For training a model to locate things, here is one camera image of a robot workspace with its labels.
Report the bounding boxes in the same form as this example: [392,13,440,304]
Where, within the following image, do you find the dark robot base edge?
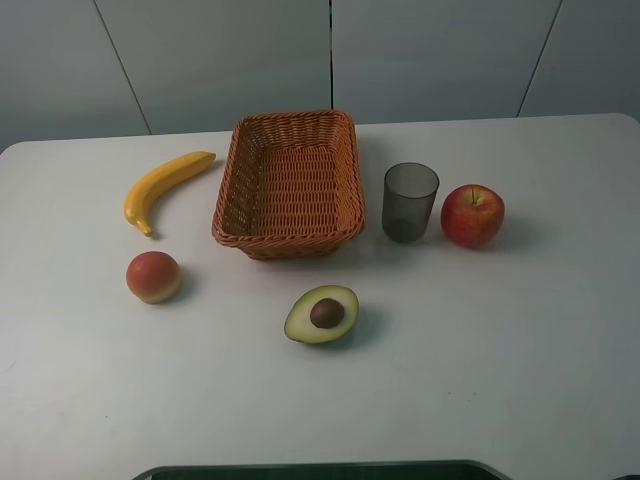
[136,460,507,480]

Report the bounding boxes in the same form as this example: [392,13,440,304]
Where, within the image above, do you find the translucent grey plastic cup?
[381,162,440,243]

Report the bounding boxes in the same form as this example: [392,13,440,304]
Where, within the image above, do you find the red orange peach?
[126,251,182,304]

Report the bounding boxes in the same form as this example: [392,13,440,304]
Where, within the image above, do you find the yellow banana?
[123,151,216,238]

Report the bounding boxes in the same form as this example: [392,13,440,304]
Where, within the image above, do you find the brown wicker basket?
[211,109,366,260]

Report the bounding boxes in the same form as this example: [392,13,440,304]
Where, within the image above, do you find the red apple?
[440,184,505,248]

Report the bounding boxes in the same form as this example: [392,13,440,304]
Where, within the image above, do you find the halved avocado with pit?
[284,285,360,344]

